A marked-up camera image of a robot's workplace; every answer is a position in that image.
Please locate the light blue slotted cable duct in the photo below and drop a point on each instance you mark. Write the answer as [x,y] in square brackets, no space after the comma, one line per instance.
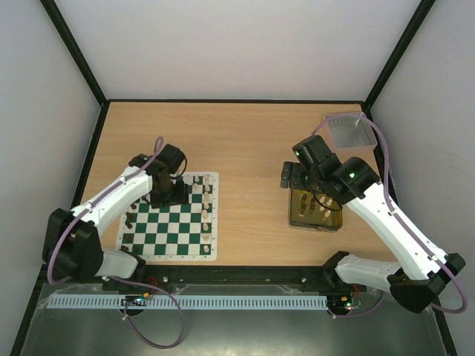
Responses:
[188,302]

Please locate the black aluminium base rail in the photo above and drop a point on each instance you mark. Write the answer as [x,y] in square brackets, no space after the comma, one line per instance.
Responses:
[303,278]

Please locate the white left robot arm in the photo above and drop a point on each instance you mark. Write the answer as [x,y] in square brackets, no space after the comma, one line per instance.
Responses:
[73,248]

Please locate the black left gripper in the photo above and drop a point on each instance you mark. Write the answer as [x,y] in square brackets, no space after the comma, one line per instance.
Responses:
[180,198]

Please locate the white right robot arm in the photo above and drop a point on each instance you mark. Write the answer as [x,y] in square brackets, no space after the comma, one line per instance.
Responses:
[421,270]

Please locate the yellow transparent piece tray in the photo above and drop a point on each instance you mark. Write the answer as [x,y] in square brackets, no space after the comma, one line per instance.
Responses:
[314,211]

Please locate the grey metal tin box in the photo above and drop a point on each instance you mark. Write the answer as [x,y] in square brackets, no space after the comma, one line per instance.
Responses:
[351,130]

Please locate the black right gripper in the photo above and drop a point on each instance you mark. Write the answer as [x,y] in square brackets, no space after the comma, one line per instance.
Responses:
[287,175]

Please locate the green white chess board mat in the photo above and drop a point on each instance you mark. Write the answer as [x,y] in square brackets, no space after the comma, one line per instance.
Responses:
[176,233]

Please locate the black cage frame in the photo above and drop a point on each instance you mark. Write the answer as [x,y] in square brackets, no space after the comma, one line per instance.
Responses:
[61,26]

